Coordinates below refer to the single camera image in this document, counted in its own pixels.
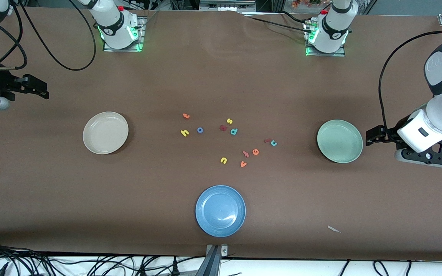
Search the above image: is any grey metal camera bracket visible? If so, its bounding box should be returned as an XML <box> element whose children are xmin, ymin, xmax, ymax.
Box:
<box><xmin>196</xmin><ymin>245</ymin><xmax>228</xmax><ymax>276</ymax></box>

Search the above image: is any black base power cable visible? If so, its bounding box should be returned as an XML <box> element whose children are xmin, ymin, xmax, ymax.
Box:
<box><xmin>243</xmin><ymin>15</ymin><xmax>314</xmax><ymax>33</ymax></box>

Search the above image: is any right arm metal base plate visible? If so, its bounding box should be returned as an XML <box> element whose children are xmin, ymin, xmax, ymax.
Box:
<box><xmin>103</xmin><ymin>15</ymin><xmax>145</xmax><ymax>53</ymax></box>

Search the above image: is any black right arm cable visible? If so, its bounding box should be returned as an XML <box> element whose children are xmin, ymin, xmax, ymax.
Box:
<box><xmin>0</xmin><ymin>0</ymin><xmax>97</xmax><ymax>71</ymax></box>

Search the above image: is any blue round plate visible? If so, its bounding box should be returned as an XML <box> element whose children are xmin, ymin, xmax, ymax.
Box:
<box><xmin>195</xmin><ymin>185</ymin><xmax>247</xmax><ymax>238</ymax></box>

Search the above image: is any grey metal device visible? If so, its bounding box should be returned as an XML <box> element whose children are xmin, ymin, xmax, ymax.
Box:
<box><xmin>199</xmin><ymin>0</ymin><xmax>257</xmax><ymax>12</ymax></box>

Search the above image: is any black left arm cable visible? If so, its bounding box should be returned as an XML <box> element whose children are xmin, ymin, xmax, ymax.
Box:
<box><xmin>378</xmin><ymin>30</ymin><xmax>442</xmax><ymax>138</ymax></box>

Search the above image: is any brown table cover sheet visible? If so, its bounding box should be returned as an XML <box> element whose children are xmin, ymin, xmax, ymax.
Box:
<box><xmin>0</xmin><ymin>7</ymin><xmax>442</xmax><ymax>262</ymax></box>

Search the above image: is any beige round plate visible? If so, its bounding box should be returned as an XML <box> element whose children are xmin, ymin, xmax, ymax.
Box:
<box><xmin>82</xmin><ymin>111</ymin><xmax>129</xmax><ymax>155</ymax></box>

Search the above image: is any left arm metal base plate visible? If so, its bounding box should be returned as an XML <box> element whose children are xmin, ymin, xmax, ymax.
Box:
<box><xmin>305</xmin><ymin>21</ymin><xmax>346</xmax><ymax>58</ymax></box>

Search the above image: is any green round plate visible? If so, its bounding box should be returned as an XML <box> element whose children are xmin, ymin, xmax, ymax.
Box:
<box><xmin>317</xmin><ymin>119</ymin><xmax>364</xmax><ymax>164</ymax></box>

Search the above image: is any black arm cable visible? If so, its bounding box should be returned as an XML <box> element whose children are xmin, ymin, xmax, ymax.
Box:
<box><xmin>0</xmin><ymin>0</ymin><xmax>97</xmax><ymax>71</ymax></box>
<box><xmin>378</xmin><ymin>30</ymin><xmax>442</xmax><ymax>138</ymax></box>

